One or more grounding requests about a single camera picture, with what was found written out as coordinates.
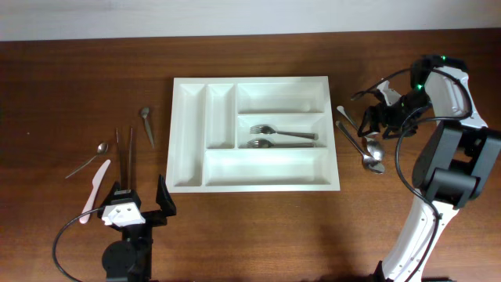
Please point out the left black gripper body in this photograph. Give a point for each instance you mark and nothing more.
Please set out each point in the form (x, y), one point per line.
(142, 231)

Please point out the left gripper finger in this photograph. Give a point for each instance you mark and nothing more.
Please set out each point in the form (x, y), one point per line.
(109, 197)
(163, 198)

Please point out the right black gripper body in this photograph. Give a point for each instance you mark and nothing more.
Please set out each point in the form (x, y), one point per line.
(380, 118)

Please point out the large steel spoon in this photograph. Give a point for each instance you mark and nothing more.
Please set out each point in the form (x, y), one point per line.
(368, 162)
(373, 147)

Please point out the steel fork with curved handle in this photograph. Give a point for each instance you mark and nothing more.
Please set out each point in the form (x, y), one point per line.
(267, 143)

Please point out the steel fork with wide tines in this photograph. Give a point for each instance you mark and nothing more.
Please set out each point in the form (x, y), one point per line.
(268, 130)

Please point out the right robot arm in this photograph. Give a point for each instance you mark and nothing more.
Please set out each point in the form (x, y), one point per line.
(452, 168)

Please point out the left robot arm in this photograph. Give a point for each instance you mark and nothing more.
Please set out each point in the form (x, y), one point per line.
(130, 258)

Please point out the small shiny steel teaspoon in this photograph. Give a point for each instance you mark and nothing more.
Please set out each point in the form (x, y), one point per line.
(102, 148)

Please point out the pale pink plastic knife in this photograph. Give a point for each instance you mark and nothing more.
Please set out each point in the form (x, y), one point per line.
(96, 181)

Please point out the small dark steel teaspoon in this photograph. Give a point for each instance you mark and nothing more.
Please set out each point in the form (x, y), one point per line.
(145, 116)

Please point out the white plastic cutlery tray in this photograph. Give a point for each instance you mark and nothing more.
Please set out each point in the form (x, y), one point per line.
(210, 123)

